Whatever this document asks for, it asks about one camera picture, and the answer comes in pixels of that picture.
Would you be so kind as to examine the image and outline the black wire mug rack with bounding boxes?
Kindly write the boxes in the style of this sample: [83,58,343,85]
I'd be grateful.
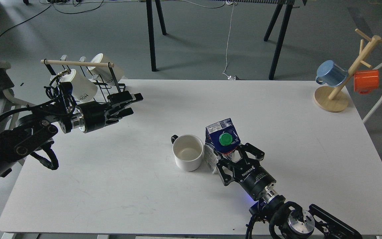
[41,53,124,103]

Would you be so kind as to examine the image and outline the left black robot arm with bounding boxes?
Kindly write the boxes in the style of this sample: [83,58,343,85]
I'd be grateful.
[0,70,144,177]

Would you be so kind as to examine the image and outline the white mug front on rack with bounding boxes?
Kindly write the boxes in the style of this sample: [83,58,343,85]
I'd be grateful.
[60,69,97,103]

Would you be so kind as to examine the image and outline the white mug on rack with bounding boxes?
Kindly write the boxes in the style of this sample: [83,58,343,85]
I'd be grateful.
[88,53,125,86]
[60,69,97,103]

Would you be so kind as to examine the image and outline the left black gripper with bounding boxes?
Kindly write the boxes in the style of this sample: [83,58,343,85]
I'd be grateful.
[76,93,144,133]

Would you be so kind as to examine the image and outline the white mug rear on rack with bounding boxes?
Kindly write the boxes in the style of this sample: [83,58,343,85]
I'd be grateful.
[88,53,125,86]

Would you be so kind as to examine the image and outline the orange mug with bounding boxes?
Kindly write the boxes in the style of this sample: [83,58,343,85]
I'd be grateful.
[353,69,379,94]

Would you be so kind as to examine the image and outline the white ceramic mug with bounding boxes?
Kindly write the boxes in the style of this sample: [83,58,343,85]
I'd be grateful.
[171,134,204,172]

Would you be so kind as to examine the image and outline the blue mug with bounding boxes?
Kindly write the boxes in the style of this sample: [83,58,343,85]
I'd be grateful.
[315,60,349,87]

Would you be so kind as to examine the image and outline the white hanging cable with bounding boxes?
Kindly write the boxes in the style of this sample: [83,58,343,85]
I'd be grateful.
[223,0,238,81]

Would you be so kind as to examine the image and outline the black trestle table legs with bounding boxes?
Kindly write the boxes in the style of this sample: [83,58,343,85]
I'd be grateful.
[263,0,295,80]
[145,0,167,72]

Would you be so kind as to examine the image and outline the wooden mug tree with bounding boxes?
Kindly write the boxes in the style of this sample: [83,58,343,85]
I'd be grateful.
[313,29,382,113]

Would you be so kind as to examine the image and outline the black floor cable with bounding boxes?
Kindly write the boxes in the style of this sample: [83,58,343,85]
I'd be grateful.
[0,0,105,48]

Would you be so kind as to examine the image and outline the black trestle table legs left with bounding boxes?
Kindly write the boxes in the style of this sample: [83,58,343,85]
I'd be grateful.
[145,0,167,72]

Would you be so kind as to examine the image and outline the blue white milk carton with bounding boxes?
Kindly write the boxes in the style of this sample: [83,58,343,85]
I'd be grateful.
[203,118,241,175]

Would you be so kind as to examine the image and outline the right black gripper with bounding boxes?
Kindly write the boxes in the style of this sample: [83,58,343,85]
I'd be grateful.
[213,143,277,201]

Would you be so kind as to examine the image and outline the black trestle table legs right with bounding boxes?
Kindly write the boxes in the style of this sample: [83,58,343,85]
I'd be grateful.
[263,0,295,80]

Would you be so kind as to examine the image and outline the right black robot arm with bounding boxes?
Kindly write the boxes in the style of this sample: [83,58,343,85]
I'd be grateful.
[213,143,362,239]

